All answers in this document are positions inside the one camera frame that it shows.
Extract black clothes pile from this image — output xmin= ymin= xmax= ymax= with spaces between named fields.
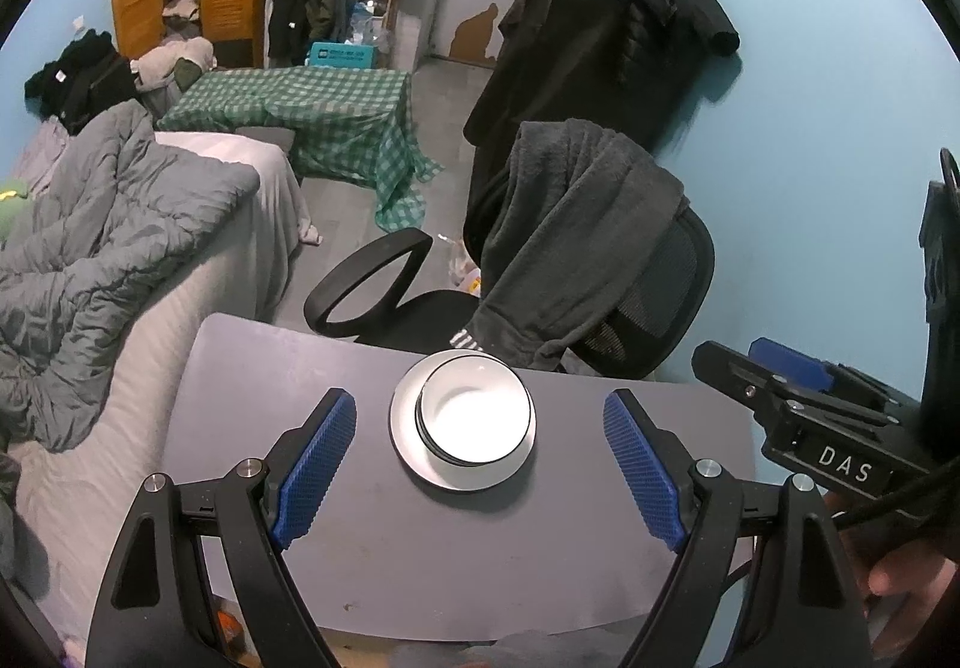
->
xmin=23 ymin=28 xmax=141 ymax=134

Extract white plate black rim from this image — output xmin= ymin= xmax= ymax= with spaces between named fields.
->
xmin=389 ymin=349 xmax=540 ymax=493

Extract black cable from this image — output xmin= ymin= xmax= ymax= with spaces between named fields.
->
xmin=832 ymin=469 xmax=955 ymax=535

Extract light grey mattress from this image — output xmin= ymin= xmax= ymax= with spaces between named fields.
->
xmin=13 ymin=248 xmax=227 ymax=643

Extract green checked cloth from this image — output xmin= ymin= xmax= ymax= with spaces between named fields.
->
xmin=156 ymin=65 xmax=446 ymax=235

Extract green plush toy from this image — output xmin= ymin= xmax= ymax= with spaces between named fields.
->
xmin=0 ymin=179 xmax=32 ymax=243

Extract plastic bag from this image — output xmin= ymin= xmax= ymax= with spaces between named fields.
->
xmin=447 ymin=233 xmax=482 ymax=299

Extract grey quilted duvet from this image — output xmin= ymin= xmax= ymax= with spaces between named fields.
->
xmin=0 ymin=100 xmax=261 ymax=453

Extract black hanging coats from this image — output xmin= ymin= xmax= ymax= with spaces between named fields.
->
xmin=463 ymin=0 xmax=743 ymax=153

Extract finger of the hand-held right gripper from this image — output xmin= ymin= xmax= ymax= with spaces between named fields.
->
xmin=691 ymin=341 xmax=797 ymax=418
xmin=748 ymin=337 xmax=902 ymax=409

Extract blue plastic crate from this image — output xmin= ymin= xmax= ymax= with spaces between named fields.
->
xmin=308 ymin=40 xmax=380 ymax=70

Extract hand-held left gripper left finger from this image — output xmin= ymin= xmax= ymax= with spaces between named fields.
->
xmin=86 ymin=389 xmax=358 ymax=668

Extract beige clothes pile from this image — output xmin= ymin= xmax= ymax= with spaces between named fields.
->
xmin=130 ymin=35 xmax=219 ymax=97

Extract white blanket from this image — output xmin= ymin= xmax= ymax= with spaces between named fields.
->
xmin=152 ymin=131 xmax=325 ymax=325

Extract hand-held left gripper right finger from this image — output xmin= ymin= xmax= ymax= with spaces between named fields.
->
xmin=602 ymin=389 xmax=875 ymax=668

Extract dark grey fleece robe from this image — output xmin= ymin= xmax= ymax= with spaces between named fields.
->
xmin=448 ymin=119 xmax=692 ymax=374

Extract black mesh office chair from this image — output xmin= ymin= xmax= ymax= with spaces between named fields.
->
xmin=303 ymin=203 xmax=718 ymax=382

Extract person's right hand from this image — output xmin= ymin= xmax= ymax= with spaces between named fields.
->
xmin=866 ymin=537 xmax=960 ymax=635

